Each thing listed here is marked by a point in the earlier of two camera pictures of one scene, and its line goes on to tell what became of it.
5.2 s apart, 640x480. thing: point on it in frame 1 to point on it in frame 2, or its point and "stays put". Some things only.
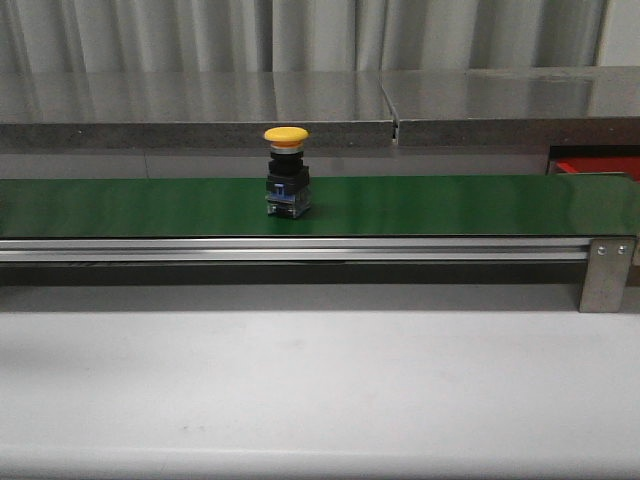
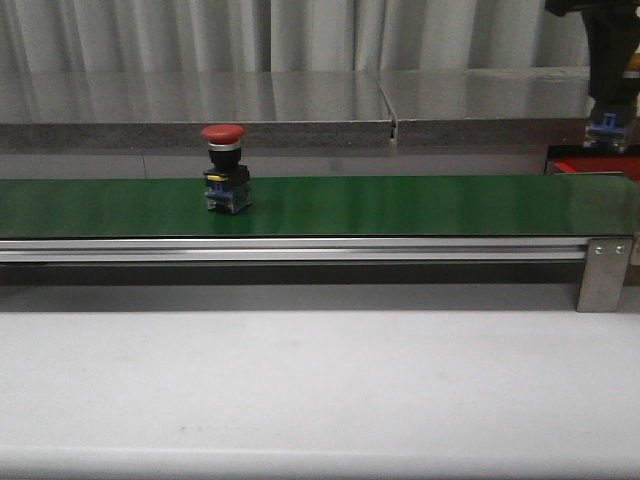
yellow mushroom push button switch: x=288 y=192 to x=615 y=104
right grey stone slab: x=522 y=106 stays put
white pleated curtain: x=155 y=36 stays put
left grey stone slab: x=191 y=109 stays put
